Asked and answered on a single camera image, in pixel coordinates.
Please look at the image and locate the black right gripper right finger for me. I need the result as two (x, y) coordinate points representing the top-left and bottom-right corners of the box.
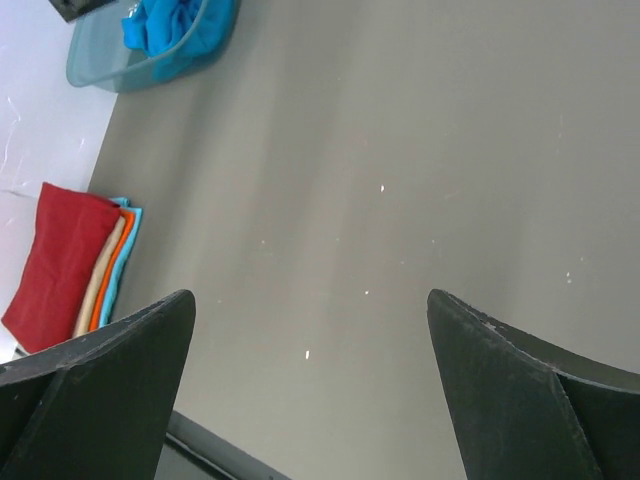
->
(427, 289), (639, 479)

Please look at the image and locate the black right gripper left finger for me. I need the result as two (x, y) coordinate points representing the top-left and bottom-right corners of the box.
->
(1, 290), (196, 479)

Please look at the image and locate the beige folded t shirt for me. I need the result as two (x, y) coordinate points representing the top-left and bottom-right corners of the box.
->
(72, 216), (126, 338)

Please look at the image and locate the light blue folded t shirt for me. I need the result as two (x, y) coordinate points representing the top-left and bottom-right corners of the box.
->
(100, 197), (143, 328)

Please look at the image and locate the red folded t shirt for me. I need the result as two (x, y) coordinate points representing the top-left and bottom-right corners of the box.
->
(2, 183), (120, 354)

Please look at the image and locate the orange folded t shirt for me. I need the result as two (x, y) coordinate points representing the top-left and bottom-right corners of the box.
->
(88, 207), (135, 332)

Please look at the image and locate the teal plastic basin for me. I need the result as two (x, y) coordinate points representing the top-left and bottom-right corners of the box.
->
(66, 1), (230, 93)

